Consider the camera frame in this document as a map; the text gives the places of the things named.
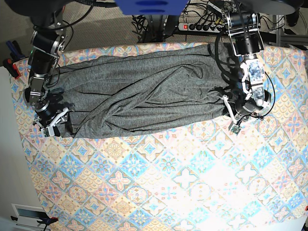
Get grey t-shirt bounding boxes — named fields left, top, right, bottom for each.
left=50, top=44, right=229, bottom=139

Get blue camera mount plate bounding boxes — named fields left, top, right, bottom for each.
left=115, top=0, right=188, bottom=15

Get white power strip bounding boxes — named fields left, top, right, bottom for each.
left=178, top=23, right=223, bottom=33

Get white floor vent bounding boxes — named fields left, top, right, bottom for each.
left=12, top=203, right=48, bottom=231

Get black orange clamp lower left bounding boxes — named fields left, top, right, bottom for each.
left=11, top=216, right=58, bottom=231

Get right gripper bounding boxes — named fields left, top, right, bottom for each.
left=33, top=102, right=74, bottom=137

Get patterned tablecloth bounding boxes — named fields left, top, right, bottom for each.
left=11, top=46, right=308, bottom=231

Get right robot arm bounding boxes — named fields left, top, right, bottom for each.
left=5, top=0, right=70, bottom=137

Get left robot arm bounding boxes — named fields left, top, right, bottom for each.
left=215, top=0, right=276, bottom=134

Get blue black clamp handles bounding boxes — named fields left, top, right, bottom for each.
left=6, top=40, right=26, bottom=61

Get red black clamp upper left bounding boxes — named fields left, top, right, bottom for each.
left=2, top=59, right=21, bottom=79

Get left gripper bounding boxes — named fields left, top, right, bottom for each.
left=218, top=95, right=265, bottom=134

